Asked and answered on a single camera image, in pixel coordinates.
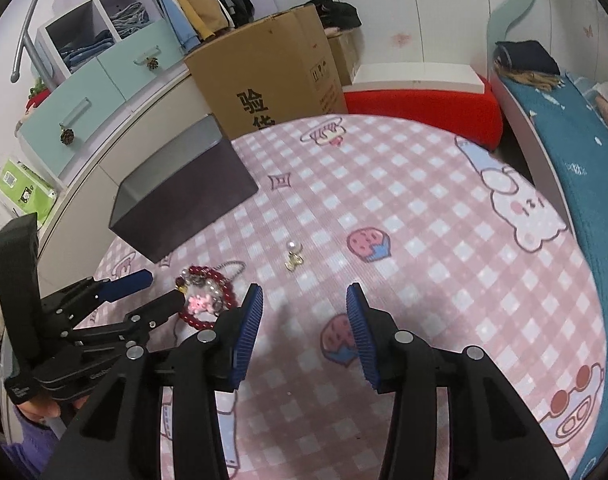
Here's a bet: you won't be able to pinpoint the red storage ottoman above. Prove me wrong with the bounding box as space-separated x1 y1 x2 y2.
344 78 504 151

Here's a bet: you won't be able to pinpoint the large cardboard box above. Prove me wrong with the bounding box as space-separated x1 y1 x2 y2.
185 4 347 140

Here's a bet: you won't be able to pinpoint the purple cubby shelf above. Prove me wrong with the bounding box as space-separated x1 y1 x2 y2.
34 0 162 86

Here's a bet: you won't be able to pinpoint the red bead bracelet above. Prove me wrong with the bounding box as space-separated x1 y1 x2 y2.
173 259 247 332

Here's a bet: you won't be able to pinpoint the pearl earring gold charm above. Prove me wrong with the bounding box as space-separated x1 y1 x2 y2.
285 240 304 272

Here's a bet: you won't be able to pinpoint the folded dark clothes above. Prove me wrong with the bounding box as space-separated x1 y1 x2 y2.
493 40 561 92

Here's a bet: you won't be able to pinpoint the black clothes on box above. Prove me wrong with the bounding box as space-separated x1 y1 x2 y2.
306 0 361 38

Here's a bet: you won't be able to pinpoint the dark metal tin box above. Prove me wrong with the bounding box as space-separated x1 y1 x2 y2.
110 115 258 263

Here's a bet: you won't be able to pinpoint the green paper bag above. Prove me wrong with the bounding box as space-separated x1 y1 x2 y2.
0 158 57 229

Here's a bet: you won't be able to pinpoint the teal drawer cabinet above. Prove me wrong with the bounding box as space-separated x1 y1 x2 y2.
19 20 183 181

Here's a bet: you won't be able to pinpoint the white ottoman top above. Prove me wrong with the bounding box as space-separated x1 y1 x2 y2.
344 62 484 94

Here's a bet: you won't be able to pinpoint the metal stair handrail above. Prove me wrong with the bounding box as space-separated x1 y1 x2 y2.
8 0 60 92

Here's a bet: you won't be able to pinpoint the teal bunk bed frame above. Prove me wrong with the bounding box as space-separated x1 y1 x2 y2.
485 0 608 221

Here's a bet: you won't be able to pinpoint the strawberry plush toy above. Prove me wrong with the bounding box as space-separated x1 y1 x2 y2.
14 78 51 136

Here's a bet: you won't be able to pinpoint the left hand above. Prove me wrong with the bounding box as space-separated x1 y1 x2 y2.
16 391 62 424

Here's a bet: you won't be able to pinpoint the small cardboard box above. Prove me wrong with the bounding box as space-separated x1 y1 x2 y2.
328 32 360 87

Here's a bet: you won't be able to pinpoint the pink checkered tablecloth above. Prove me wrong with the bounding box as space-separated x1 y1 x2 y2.
88 112 608 480

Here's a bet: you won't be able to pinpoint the blue bed mattress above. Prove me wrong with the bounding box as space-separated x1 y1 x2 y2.
502 76 608 479

